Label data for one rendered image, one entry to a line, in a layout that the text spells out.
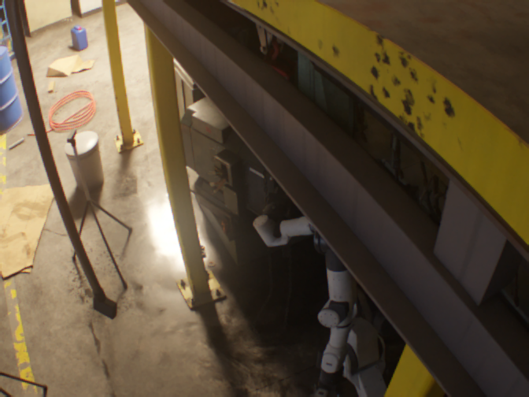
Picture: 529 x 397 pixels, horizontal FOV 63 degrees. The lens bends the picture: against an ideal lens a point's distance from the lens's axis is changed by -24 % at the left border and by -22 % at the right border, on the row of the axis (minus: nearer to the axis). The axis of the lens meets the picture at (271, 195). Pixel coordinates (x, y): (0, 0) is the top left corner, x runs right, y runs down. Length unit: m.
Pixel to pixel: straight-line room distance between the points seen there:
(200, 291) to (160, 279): 0.30
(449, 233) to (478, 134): 0.18
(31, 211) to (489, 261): 3.75
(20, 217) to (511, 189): 3.84
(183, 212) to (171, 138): 0.43
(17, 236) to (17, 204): 0.42
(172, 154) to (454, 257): 1.87
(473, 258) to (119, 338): 2.56
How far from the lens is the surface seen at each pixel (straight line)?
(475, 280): 0.67
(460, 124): 0.57
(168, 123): 2.31
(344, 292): 1.68
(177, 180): 2.50
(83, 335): 3.10
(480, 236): 0.63
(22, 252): 3.78
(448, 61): 0.87
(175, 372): 2.82
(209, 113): 2.88
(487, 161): 0.55
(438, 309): 0.84
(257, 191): 2.75
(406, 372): 0.93
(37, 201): 4.16
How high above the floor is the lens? 2.42
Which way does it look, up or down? 41 degrees down
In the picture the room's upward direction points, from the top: 3 degrees counter-clockwise
